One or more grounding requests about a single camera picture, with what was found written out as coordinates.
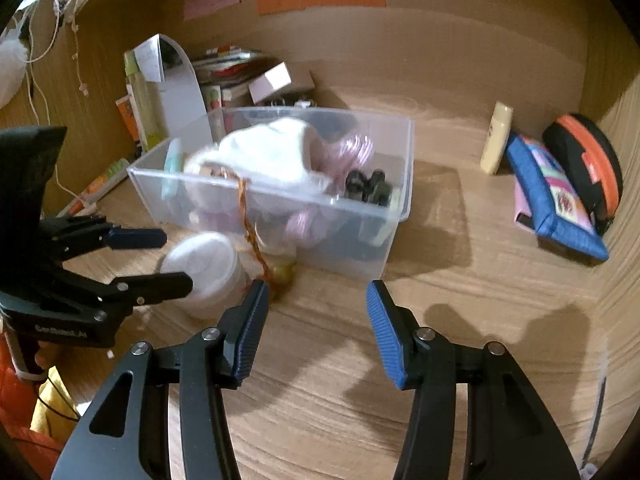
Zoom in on orange clothing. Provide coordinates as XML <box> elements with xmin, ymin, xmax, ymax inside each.
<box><xmin>0</xmin><ymin>332</ymin><xmax>67</xmax><ymax>480</ymax></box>

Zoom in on cream tube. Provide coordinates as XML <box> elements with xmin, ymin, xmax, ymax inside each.
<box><xmin>480</xmin><ymin>101</ymin><xmax>515</xmax><ymax>176</ymax></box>

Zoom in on clear plastic storage bin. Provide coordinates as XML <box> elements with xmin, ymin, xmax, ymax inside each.
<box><xmin>126</xmin><ymin>106</ymin><xmax>416</xmax><ymax>284</ymax></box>

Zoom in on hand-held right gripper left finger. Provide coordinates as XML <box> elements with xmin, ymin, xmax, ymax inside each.
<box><xmin>50</xmin><ymin>279</ymin><xmax>271</xmax><ymax>480</ymax></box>

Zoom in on white round jar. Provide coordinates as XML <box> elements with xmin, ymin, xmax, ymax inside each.
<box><xmin>159</xmin><ymin>231</ymin><xmax>249</xmax><ymax>321</ymax></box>

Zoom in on white cloth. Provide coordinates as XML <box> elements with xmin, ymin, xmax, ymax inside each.
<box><xmin>184</xmin><ymin>117</ymin><xmax>334</xmax><ymax>212</ymax></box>

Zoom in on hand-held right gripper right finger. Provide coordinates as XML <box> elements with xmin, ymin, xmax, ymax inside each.
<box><xmin>366</xmin><ymin>280</ymin><xmax>581</xmax><ymax>480</ymax></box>

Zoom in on black case with orange zipper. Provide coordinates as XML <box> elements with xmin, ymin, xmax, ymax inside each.
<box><xmin>541</xmin><ymin>113</ymin><xmax>625</xmax><ymax>235</ymax></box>

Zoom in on wooden desktop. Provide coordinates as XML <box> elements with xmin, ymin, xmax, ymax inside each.
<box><xmin>55</xmin><ymin>85</ymin><xmax>608</xmax><ymax>480</ymax></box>

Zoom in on bowl of beads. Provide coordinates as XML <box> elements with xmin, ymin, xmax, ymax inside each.
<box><xmin>270</xmin><ymin>95</ymin><xmax>321</xmax><ymax>110</ymax></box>

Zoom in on pink round desktop vacuum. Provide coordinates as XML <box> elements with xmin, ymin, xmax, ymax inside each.
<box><xmin>280</xmin><ymin>132</ymin><xmax>376</xmax><ymax>251</ymax></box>

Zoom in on black spray bottle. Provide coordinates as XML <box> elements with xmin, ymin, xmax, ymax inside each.
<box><xmin>344</xmin><ymin>168</ymin><xmax>392</xmax><ymax>209</ymax></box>

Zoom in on orange packet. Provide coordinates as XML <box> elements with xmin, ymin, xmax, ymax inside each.
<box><xmin>115</xmin><ymin>85</ymin><xmax>144</xmax><ymax>144</ymax></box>

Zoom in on yellow-green bottle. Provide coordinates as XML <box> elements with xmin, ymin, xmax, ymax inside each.
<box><xmin>124</xmin><ymin>49</ymin><xmax>169</xmax><ymax>154</ymax></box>

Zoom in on stack of books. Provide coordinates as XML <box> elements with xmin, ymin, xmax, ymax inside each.
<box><xmin>192</xmin><ymin>46</ymin><xmax>277</xmax><ymax>111</ymax></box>

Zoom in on blue patchwork pencil case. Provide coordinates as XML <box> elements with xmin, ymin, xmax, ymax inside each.
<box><xmin>505</xmin><ymin>131</ymin><xmax>611</xmax><ymax>263</ymax></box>

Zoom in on mint green round item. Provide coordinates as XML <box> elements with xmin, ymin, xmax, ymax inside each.
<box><xmin>162</xmin><ymin>137</ymin><xmax>184</xmax><ymax>202</ymax></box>

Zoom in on orange and green tube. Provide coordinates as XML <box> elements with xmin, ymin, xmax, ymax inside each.
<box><xmin>57</xmin><ymin>157</ymin><xmax>134</xmax><ymax>219</ymax></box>

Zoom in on white cardboard box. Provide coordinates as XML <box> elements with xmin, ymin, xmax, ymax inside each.
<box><xmin>248</xmin><ymin>61</ymin><xmax>316</xmax><ymax>106</ymax></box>

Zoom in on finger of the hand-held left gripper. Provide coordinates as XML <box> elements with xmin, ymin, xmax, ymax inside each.
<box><xmin>46</xmin><ymin>214</ymin><xmax>168</xmax><ymax>262</ymax></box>
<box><xmin>59</xmin><ymin>271</ymin><xmax>194</xmax><ymax>322</ymax></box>

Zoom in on white fluffy item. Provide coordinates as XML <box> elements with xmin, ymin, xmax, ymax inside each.
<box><xmin>0</xmin><ymin>35</ymin><xmax>27</xmax><ymax>109</ymax></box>

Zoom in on person's left hand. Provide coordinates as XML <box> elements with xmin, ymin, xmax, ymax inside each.
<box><xmin>32</xmin><ymin>342</ymin><xmax>57</xmax><ymax>369</ymax></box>

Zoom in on yellow cloth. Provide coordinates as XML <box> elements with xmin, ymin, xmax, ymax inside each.
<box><xmin>30</xmin><ymin>379</ymin><xmax>81</xmax><ymax>444</ymax></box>

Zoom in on brown braided cord charm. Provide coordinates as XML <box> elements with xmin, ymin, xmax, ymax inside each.
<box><xmin>234</xmin><ymin>175</ymin><xmax>297</xmax><ymax>297</ymax></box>

